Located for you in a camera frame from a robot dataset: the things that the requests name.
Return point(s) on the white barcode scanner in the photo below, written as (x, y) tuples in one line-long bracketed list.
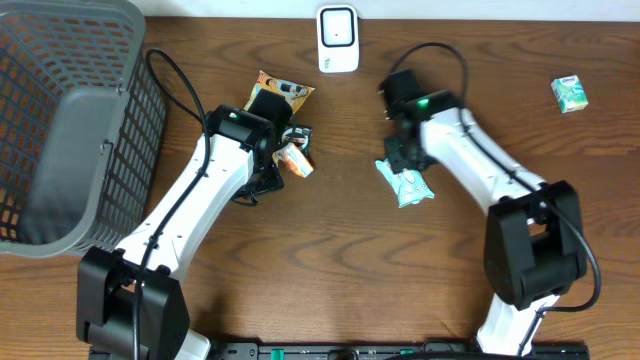
[(337, 38)]

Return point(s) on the teal snack wrapper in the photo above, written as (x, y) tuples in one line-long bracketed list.
[(408, 185)]

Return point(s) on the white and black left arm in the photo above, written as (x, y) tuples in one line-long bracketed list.
[(130, 298)]

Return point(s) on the small teal tissue pack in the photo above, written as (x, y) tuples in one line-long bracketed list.
[(569, 93)]

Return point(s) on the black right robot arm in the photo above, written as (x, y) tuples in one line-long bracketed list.
[(534, 248)]

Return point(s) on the dark grey plastic basket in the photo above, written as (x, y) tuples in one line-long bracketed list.
[(81, 125)]

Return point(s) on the dark green round-logo box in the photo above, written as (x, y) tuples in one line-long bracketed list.
[(300, 136)]

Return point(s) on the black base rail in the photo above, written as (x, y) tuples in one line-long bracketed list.
[(429, 350)]

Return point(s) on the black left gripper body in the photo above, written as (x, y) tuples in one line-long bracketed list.
[(273, 182)]

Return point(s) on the orange tissue pack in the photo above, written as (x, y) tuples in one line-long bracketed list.
[(295, 160)]

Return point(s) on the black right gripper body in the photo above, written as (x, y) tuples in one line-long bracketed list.
[(405, 155)]

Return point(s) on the yellow wet wipes pack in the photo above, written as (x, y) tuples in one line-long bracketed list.
[(295, 94)]

